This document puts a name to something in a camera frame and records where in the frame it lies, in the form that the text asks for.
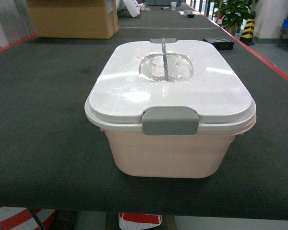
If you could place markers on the cardboard box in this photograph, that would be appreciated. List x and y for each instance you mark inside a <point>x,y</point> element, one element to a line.
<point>81,19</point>

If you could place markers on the red white traffic cone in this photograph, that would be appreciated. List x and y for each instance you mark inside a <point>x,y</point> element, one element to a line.
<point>19,218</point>

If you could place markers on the pink plastic box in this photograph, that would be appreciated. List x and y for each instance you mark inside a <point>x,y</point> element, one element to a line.
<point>189,156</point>

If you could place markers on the yellow black traffic cone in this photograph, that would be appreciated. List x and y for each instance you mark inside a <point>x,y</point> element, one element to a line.
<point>247,34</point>

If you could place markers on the black rectangular device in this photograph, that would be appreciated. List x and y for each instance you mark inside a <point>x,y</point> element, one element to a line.
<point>220,43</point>

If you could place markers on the potted green plant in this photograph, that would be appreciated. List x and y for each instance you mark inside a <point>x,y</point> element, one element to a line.
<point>233,12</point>

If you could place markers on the white box lid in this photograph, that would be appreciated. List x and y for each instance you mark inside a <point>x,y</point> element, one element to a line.
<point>143,80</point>

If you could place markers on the white paper cup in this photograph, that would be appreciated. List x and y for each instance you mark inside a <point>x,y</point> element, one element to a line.
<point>173,5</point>

